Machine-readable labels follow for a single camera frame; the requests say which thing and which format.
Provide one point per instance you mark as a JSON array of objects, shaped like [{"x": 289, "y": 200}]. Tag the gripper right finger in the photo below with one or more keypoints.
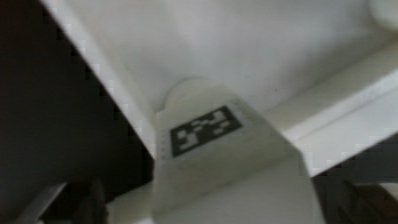
[{"x": 359, "y": 202}]

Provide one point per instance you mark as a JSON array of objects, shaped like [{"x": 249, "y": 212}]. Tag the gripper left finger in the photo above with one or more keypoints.
[{"x": 67, "y": 204}]

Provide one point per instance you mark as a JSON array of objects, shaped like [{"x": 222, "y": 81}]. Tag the white table leg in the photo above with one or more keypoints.
[
  {"x": 384, "y": 13},
  {"x": 231, "y": 179}
]

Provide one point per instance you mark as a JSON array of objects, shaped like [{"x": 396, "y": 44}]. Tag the white square tabletop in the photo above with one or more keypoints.
[{"x": 297, "y": 52}]

